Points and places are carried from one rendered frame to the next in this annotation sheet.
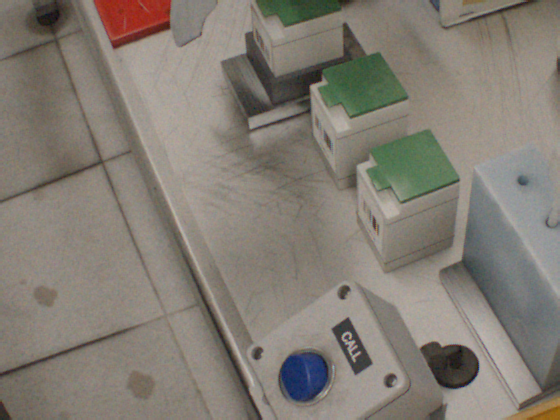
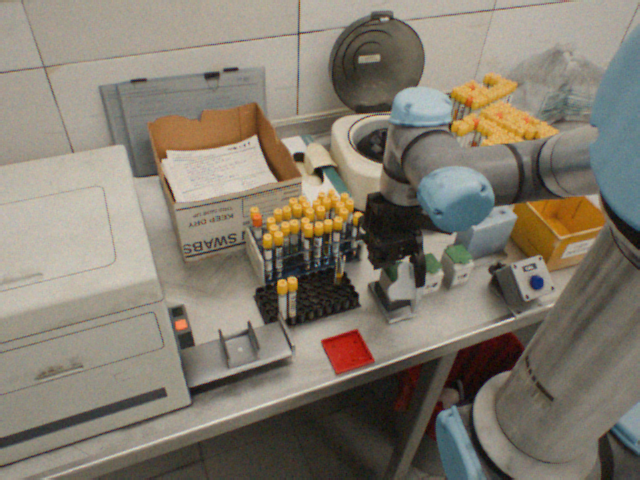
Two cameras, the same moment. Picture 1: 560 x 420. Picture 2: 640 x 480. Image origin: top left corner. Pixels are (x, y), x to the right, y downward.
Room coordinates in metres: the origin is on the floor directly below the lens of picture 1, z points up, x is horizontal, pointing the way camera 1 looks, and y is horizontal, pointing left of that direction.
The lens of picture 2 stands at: (0.72, 0.57, 1.61)
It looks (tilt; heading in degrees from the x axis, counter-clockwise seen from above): 45 degrees down; 265
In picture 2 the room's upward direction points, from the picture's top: 4 degrees clockwise
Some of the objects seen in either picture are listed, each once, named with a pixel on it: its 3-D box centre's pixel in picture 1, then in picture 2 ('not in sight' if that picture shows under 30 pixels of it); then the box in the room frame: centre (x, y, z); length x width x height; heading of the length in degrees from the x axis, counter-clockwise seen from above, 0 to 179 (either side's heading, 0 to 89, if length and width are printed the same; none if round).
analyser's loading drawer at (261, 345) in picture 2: not in sight; (225, 352); (0.81, 0.12, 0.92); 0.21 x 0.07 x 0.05; 19
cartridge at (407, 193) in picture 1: (407, 200); (455, 266); (0.40, -0.07, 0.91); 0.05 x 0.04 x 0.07; 109
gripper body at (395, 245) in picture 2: not in sight; (393, 224); (0.55, 0.00, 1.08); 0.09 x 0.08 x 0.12; 18
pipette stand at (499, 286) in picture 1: (538, 273); (482, 235); (0.34, -0.13, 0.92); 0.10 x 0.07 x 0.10; 21
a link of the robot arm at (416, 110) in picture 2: not in sight; (417, 135); (0.55, 0.00, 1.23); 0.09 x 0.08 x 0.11; 100
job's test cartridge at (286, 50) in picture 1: (297, 35); (394, 285); (0.53, -0.01, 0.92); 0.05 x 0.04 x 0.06; 108
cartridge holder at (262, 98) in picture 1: (299, 63); (392, 295); (0.53, -0.01, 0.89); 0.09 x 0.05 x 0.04; 108
